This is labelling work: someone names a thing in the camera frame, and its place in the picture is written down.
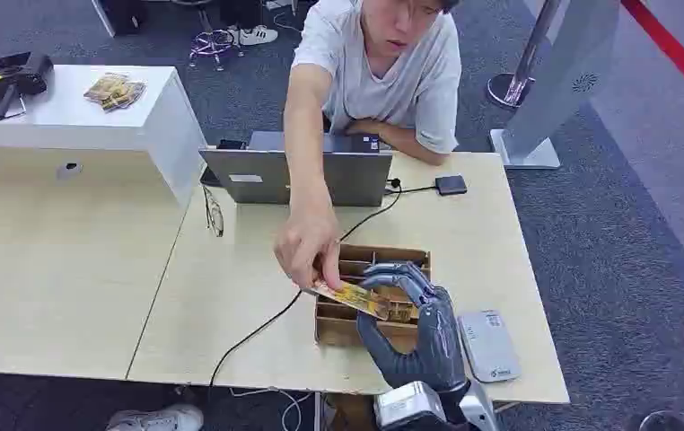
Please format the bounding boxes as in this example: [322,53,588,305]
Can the long black cable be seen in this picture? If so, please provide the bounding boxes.
[207,178,404,391]

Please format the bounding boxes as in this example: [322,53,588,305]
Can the grey kiosk stand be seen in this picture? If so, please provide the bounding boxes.
[489,0,621,171]

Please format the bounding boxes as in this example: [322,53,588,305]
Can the gold printed card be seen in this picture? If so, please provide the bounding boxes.
[308,279,396,322]

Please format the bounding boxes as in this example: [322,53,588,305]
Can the dark round object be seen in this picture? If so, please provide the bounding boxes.
[639,410,684,431]

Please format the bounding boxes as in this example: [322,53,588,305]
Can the white cabinet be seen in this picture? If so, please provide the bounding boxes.
[0,64,207,207]

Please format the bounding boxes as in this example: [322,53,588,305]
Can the eyeglasses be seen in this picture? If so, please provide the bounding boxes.
[202,185,225,238]

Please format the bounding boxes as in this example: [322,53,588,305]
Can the chrome chair base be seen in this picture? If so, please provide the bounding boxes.
[189,28,245,73]

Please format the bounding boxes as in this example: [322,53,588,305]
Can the person's right hand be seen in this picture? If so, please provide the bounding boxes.
[273,205,345,293]

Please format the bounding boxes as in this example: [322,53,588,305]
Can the white cable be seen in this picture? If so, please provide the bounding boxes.
[229,386,314,431]

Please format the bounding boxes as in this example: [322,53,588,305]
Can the wooden card box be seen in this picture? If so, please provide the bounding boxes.
[313,243,433,349]

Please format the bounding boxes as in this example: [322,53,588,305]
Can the person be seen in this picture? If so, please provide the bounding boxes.
[273,0,463,293]

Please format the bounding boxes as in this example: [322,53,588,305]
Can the grey laptop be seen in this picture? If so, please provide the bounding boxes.
[198,130,395,208]

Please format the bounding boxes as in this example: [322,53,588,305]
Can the stack of gold cards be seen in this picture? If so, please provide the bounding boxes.
[83,72,147,113]

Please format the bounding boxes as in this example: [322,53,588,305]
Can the small black square device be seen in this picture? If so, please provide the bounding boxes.
[434,174,469,197]

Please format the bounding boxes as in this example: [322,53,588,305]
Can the chrome stanchion post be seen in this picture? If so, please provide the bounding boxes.
[486,0,563,110]

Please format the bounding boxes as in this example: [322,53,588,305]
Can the black box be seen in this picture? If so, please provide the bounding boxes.
[92,0,148,38]

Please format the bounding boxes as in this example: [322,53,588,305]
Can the person's white striped sneaker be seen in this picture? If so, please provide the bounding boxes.
[227,24,279,47]

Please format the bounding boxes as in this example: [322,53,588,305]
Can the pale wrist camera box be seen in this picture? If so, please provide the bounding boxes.
[373,381,449,431]

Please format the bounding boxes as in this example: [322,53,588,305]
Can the grey card reader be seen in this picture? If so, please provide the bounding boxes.
[458,310,522,383]

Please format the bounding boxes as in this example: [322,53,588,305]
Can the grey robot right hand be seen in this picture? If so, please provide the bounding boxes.
[356,261,469,394]

